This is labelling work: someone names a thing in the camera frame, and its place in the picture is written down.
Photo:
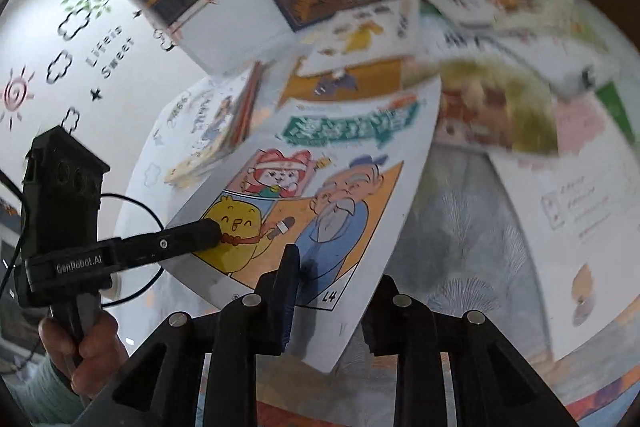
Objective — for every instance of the white book at right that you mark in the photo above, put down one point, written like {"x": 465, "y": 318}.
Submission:
{"x": 579, "y": 212}

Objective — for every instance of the leaning book stack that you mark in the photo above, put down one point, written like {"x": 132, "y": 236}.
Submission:
{"x": 212, "y": 119}

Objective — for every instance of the left hand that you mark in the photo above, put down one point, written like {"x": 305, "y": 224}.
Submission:
{"x": 92, "y": 364}

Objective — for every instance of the brown illustrated book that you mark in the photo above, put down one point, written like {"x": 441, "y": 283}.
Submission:
{"x": 347, "y": 84}

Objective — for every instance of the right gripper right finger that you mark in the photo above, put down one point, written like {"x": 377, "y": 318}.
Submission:
{"x": 379, "y": 318}

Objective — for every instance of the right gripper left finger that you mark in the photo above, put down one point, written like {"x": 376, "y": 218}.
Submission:
{"x": 278, "y": 290}

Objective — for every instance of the autumn forest cover book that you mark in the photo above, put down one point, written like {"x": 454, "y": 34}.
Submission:
{"x": 488, "y": 104}

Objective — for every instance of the white book with cartoon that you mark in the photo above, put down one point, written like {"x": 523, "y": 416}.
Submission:
{"x": 553, "y": 38}

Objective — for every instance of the cartoon chick comic book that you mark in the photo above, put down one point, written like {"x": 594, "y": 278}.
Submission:
{"x": 334, "y": 180}

